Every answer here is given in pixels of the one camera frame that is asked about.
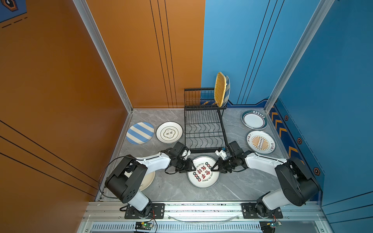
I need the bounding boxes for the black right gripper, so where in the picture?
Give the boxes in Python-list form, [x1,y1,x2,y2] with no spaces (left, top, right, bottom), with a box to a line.
[209,156,237,173]

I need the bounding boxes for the white plate red characters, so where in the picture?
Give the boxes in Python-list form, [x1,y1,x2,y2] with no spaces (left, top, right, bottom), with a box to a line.
[187,156,220,188]

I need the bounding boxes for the white flower outline plate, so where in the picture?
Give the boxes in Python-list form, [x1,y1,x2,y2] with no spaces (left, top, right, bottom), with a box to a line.
[156,121,183,144]

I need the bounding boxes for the cream floral plate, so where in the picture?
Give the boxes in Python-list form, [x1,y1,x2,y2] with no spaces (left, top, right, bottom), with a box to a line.
[139,172,155,191]

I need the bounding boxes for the orange sunburst plate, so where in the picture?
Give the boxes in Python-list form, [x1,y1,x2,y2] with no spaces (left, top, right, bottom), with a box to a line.
[246,130,276,154]

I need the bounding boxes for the blue striped plate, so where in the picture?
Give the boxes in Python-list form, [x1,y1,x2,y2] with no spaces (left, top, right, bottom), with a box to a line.
[222,75,230,107]
[126,122,154,145]

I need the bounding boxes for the yellow woven tray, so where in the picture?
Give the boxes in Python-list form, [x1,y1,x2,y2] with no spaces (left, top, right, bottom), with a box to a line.
[214,72,227,107]

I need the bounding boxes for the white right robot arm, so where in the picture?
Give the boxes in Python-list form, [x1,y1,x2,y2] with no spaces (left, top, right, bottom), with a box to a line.
[212,141,321,217]

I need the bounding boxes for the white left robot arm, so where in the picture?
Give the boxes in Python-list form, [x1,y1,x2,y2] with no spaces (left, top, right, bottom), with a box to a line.
[105,142,196,216]

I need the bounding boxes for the green rimmed white plate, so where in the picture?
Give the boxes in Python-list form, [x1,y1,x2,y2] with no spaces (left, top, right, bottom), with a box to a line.
[241,110,268,130]

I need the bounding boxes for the green circuit board left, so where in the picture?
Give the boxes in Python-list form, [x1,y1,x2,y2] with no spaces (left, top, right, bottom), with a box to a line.
[134,222,155,233]

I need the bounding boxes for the circuit board right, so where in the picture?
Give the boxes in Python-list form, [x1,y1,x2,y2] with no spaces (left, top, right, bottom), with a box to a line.
[259,221,282,233]

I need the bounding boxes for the black wire dish rack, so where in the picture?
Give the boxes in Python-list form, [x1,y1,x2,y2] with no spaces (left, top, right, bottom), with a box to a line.
[184,87,228,153]

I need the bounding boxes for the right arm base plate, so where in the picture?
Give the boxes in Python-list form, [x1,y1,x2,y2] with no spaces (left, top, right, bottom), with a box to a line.
[241,203,283,219]

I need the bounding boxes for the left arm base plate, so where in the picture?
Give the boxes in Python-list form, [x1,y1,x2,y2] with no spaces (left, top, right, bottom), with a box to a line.
[124,203,165,219]

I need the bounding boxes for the aluminium front rail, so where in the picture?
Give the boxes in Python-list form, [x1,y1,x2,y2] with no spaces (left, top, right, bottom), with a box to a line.
[77,201,333,233]

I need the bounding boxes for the aluminium corner post right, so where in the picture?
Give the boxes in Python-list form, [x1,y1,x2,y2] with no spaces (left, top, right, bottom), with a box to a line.
[264,0,335,113]

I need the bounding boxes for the aluminium corner post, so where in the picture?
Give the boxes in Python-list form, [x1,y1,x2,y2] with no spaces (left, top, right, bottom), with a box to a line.
[264,0,335,113]
[73,0,133,114]

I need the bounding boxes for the aluminium corner post left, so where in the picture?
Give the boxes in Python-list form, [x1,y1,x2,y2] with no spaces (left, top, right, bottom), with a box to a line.
[73,0,133,114]

